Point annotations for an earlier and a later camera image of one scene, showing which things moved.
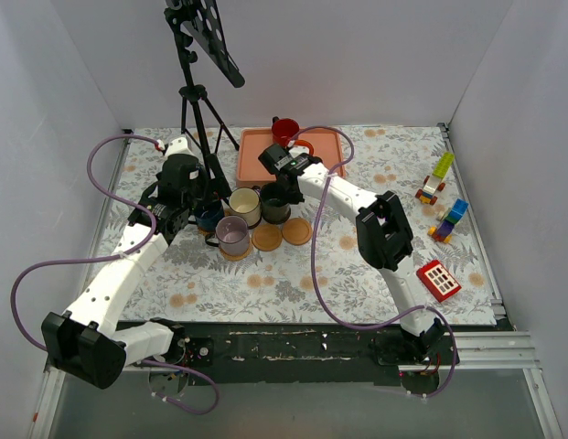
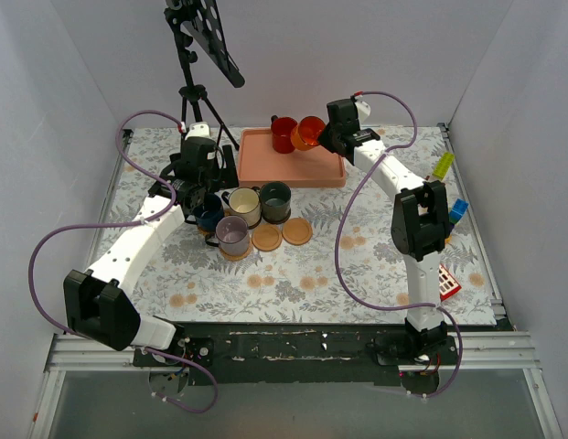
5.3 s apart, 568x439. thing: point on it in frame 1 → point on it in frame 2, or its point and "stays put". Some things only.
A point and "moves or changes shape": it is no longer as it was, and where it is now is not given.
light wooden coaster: x=296 y=231 stays put
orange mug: x=303 y=142 moves or changes shape
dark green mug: x=274 y=209 stays put
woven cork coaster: x=239 y=257 stays put
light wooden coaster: x=267 y=237 stays put
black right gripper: x=289 y=191 → x=326 y=138
